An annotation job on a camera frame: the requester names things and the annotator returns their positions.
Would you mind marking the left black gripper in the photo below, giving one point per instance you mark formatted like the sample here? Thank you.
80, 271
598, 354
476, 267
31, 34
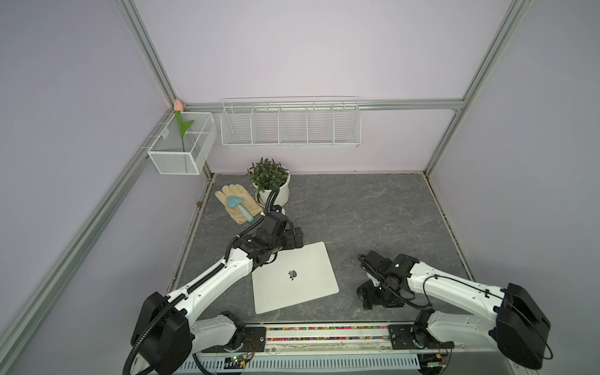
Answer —
291, 244

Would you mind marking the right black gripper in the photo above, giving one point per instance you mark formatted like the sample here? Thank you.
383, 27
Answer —
364, 294

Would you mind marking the silver laptop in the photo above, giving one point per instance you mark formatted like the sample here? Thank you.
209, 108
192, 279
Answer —
296, 276

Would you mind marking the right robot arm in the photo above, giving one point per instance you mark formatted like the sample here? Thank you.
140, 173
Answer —
455, 311

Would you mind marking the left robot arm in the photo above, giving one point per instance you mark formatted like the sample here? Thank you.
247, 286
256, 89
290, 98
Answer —
168, 328

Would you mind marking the beige work glove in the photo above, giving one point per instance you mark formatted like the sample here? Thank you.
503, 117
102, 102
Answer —
248, 202

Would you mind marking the potted green plant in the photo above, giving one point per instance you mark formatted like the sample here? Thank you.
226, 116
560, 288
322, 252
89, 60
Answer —
267, 175

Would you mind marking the blue garden trowel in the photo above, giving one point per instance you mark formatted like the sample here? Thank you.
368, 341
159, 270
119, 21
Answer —
236, 202

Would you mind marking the pink artificial tulip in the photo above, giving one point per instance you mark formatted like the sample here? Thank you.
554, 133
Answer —
183, 127

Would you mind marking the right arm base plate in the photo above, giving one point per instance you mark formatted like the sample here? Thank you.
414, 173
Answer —
405, 336

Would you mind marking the aluminium front rail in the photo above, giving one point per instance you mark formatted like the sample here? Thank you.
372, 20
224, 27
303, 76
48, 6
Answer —
341, 348

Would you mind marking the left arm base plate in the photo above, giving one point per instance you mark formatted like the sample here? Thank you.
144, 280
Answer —
249, 340

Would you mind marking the white wire shelf basket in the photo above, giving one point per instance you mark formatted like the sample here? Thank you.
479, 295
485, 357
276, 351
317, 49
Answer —
302, 121

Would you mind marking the white mesh wall box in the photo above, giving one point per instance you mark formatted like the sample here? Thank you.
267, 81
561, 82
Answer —
165, 150

